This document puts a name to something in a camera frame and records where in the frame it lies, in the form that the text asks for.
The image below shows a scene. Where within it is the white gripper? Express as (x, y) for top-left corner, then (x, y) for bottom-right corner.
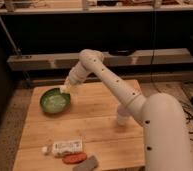
(59, 75), (77, 93)

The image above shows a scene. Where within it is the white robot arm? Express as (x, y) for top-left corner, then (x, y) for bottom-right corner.
(61, 49), (193, 171)

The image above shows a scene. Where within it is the green ceramic bowl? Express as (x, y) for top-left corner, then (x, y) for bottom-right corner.
(40, 88), (71, 114)

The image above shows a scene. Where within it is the grey sponge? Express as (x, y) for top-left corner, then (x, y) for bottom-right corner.
(73, 156), (98, 171)

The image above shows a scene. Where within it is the wooden table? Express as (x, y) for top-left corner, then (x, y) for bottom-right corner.
(13, 82), (144, 171)

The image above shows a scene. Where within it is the white plastic bottle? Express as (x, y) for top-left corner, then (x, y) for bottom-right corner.
(41, 139), (83, 157)

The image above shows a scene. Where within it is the orange carrot toy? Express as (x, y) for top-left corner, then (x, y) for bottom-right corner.
(62, 152), (87, 164)

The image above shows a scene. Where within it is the metal shelf rack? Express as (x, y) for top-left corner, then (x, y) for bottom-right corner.
(0, 0), (193, 85)

